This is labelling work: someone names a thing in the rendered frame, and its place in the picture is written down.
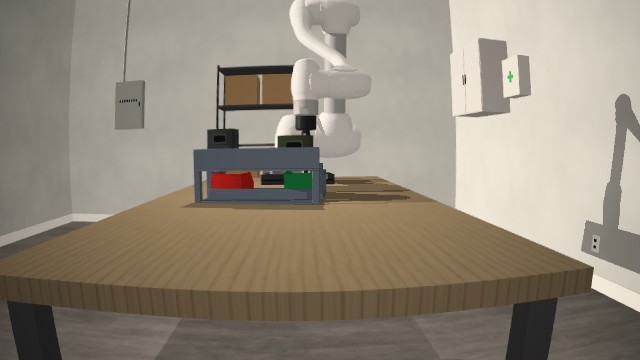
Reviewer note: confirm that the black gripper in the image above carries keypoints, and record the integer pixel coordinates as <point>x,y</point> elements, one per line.
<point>305,123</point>

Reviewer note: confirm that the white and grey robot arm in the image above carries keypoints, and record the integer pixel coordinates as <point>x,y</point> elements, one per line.
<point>335,135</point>

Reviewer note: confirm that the red bin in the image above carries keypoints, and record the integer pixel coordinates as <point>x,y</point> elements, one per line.
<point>232,181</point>

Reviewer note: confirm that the green bin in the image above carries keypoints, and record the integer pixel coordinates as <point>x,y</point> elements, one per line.
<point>297,180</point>

